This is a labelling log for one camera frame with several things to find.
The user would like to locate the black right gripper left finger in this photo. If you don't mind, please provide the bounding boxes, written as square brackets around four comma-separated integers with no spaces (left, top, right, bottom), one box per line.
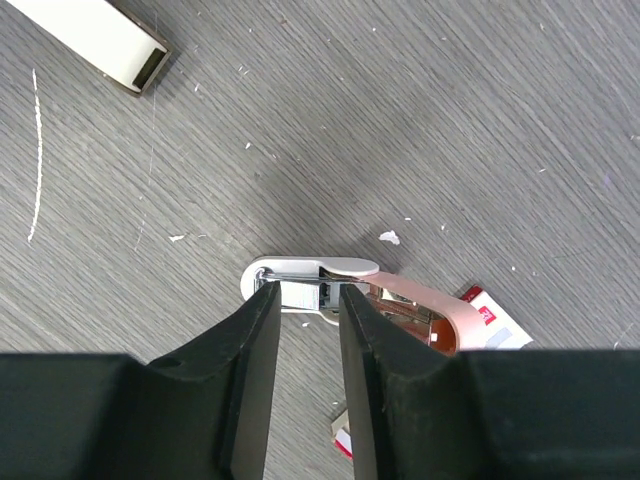
[1,283,281,479]

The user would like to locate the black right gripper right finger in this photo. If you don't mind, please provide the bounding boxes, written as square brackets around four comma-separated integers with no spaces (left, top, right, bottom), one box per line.
[340,286,639,479]

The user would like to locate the pink stapler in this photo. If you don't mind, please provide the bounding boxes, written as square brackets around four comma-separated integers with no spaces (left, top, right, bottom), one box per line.
[240,256,488,354]

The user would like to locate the beige stapler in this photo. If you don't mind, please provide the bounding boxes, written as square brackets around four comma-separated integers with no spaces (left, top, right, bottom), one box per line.
[10,0,173,97]

